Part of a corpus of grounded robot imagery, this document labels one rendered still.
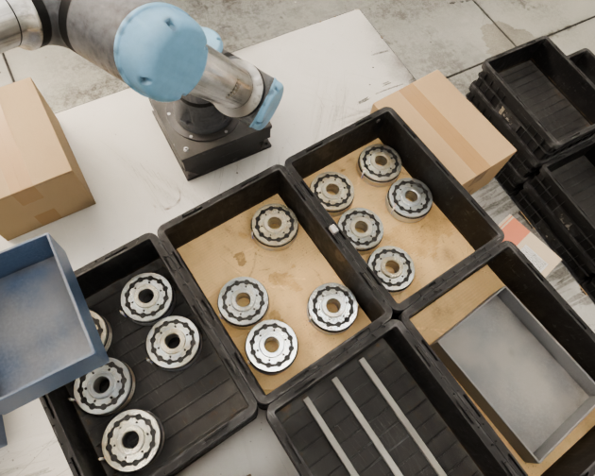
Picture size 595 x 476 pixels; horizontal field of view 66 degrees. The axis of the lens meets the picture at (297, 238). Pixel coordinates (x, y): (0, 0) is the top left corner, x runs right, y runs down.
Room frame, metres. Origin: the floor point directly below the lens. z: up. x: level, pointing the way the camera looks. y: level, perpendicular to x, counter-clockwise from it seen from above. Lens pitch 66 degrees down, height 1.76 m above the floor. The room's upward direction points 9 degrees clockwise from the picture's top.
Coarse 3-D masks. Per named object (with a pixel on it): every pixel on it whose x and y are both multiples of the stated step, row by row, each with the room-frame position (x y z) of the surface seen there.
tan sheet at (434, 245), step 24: (336, 168) 0.61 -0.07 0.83; (360, 192) 0.56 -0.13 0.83; (384, 192) 0.57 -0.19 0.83; (336, 216) 0.48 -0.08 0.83; (384, 216) 0.50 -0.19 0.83; (432, 216) 0.52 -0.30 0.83; (384, 240) 0.44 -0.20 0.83; (408, 240) 0.45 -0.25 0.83; (432, 240) 0.46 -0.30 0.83; (456, 240) 0.47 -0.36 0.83; (432, 264) 0.40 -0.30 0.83; (408, 288) 0.34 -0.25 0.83
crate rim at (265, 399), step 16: (256, 176) 0.50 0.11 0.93; (288, 176) 0.51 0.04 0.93; (224, 192) 0.45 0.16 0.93; (208, 208) 0.41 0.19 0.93; (176, 224) 0.36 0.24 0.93; (320, 224) 0.41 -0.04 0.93; (160, 240) 0.32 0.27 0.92; (336, 240) 0.38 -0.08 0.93; (176, 256) 0.30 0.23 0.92; (192, 288) 0.23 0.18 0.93; (368, 288) 0.29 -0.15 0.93; (208, 304) 0.21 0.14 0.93; (384, 304) 0.26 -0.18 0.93; (384, 320) 0.23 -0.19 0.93; (224, 336) 0.16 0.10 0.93; (352, 336) 0.19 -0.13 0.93; (336, 352) 0.16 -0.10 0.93; (240, 368) 0.10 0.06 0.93; (304, 368) 0.12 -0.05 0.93; (256, 384) 0.08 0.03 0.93; (288, 384) 0.09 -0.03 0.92; (272, 400) 0.06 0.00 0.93
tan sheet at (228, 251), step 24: (240, 216) 0.44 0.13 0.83; (192, 240) 0.37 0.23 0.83; (216, 240) 0.38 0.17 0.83; (240, 240) 0.39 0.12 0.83; (192, 264) 0.31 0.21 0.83; (216, 264) 0.32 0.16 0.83; (240, 264) 0.33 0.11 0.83; (264, 264) 0.34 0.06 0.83; (288, 264) 0.35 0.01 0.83; (312, 264) 0.36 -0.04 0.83; (216, 288) 0.27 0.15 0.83; (288, 288) 0.30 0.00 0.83; (312, 288) 0.30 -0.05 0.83; (216, 312) 0.22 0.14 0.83; (288, 312) 0.25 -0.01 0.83; (360, 312) 0.27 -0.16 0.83; (240, 336) 0.18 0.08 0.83; (312, 336) 0.20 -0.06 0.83; (336, 336) 0.21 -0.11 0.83; (312, 360) 0.16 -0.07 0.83; (264, 384) 0.10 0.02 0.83
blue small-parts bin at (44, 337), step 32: (0, 256) 0.18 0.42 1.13; (32, 256) 0.20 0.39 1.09; (64, 256) 0.21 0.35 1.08; (0, 288) 0.15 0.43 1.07; (32, 288) 0.16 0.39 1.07; (64, 288) 0.16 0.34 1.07; (0, 320) 0.10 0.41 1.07; (32, 320) 0.11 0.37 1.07; (64, 320) 0.12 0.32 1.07; (0, 352) 0.06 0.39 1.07; (32, 352) 0.06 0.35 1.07; (64, 352) 0.07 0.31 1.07; (96, 352) 0.07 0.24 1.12; (0, 384) 0.01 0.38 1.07; (32, 384) 0.02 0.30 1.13; (64, 384) 0.03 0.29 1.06
